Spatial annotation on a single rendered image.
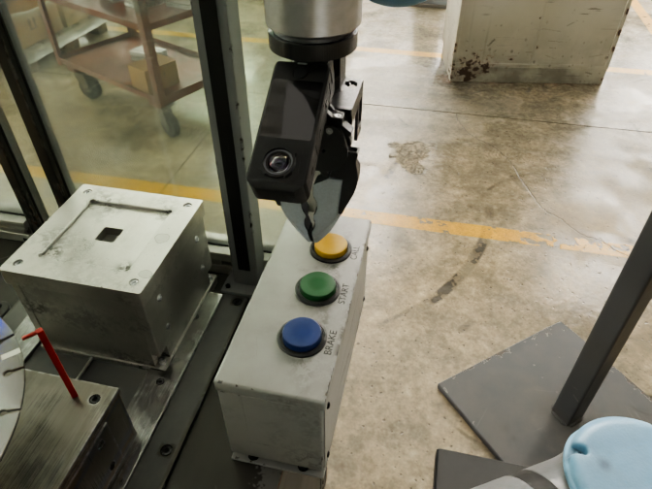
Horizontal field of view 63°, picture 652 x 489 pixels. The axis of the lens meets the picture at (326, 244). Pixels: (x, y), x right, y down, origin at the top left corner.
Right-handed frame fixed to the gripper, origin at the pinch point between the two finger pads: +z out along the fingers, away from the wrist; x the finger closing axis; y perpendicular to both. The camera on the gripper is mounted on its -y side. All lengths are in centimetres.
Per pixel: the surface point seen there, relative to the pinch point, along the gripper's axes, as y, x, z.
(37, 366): -7.7, 35.1, 22.6
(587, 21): 282, -86, 68
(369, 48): 311, 37, 105
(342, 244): 7.3, -1.9, 7.3
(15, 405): -22.2, 19.0, 2.6
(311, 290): -0.8, -0.2, 7.2
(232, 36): 13.2, 11.4, -14.3
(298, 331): -6.7, -0.2, 7.1
